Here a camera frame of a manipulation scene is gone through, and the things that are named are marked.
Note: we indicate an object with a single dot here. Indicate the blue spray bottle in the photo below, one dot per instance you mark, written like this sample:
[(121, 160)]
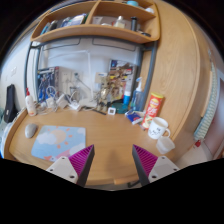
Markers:
[(137, 94)]

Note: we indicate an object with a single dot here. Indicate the blue snack packet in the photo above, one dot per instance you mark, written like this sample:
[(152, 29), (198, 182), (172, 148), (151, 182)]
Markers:
[(134, 117)]

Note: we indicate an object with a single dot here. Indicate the white blue tube bottle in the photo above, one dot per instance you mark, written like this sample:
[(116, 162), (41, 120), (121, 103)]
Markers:
[(127, 92)]

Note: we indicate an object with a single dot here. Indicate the gold robot figure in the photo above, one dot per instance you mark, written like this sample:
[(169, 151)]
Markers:
[(109, 92)]

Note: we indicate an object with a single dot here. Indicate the clear plastic cup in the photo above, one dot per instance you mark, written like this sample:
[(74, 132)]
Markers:
[(165, 145)]

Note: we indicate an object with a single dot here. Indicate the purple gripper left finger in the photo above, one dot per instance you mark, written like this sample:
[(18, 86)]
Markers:
[(74, 168)]

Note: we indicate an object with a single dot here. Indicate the dark bottle on shelf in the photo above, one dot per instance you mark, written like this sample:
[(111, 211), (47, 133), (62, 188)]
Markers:
[(133, 23)]

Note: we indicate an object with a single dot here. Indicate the clear bottle on shelf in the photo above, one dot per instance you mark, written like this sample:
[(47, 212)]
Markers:
[(119, 22)]

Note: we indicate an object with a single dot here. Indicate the white mug with face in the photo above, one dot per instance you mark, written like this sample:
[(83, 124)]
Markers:
[(158, 128)]

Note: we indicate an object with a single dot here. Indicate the white bottle red cap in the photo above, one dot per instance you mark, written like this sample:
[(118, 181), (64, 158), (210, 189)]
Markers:
[(30, 105)]

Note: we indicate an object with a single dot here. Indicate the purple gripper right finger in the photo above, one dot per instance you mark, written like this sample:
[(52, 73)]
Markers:
[(151, 168)]

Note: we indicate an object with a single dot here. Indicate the colourful robot poster box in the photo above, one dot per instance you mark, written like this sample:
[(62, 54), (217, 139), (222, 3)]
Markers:
[(121, 75)]

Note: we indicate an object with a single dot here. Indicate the pastel cloud mouse pad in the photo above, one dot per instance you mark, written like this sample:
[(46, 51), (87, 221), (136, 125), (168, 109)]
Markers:
[(52, 142)]

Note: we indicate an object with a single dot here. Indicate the blue model kit box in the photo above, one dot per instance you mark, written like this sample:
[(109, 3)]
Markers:
[(47, 83)]

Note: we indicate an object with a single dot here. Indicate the grey computer mouse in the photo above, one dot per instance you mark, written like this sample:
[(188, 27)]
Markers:
[(30, 130)]

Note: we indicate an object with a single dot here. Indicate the wooden wall shelf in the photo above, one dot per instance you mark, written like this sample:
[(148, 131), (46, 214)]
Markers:
[(101, 16)]

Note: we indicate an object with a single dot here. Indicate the small white cube clock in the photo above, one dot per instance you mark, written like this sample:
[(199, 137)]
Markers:
[(111, 111)]

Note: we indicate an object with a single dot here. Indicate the red chips can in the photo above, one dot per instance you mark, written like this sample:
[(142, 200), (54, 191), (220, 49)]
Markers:
[(152, 109)]

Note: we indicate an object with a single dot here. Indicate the white power strip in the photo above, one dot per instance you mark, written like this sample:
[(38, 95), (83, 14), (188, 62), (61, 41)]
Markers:
[(64, 100)]

